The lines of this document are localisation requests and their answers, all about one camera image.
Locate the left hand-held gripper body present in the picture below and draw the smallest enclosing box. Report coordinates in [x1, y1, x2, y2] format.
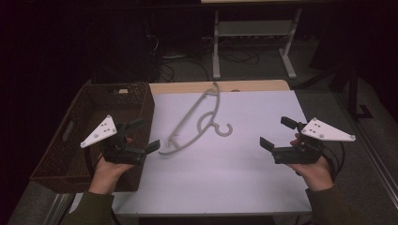
[80, 114, 148, 166]

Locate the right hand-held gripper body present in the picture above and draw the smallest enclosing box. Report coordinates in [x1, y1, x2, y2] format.
[272, 117, 357, 166]

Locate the grey plastic clothes hanger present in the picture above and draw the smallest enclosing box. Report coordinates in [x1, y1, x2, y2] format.
[158, 82, 234, 157]

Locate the brown wicker basket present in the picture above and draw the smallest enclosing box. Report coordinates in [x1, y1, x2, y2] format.
[30, 82, 156, 194]

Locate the person's right hand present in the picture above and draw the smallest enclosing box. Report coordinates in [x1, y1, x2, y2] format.
[288, 133, 334, 192]

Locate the person's left hand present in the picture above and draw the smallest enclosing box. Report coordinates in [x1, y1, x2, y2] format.
[88, 136, 136, 195]

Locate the white table sheet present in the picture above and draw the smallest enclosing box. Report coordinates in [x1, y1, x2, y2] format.
[69, 90, 314, 218]

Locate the white power strip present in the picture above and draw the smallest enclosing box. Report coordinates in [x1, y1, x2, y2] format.
[161, 53, 188, 61]

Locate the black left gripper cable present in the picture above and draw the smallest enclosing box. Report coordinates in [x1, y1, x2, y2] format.
[84, 146, 104, 176]

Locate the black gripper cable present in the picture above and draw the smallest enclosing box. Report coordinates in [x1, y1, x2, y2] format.
[322, 142, 346, 183]
[84, 146, 104, 176]

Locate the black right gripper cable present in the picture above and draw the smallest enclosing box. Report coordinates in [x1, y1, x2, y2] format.
[322, 142, 346, 183]

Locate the black floor cable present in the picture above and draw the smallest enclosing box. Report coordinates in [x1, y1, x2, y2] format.
[158, 58, 210, 83]
[219, 49, 261, 66]

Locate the white metal table frame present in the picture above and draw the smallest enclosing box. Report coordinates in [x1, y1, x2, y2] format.
[211, 8, 303, 81]

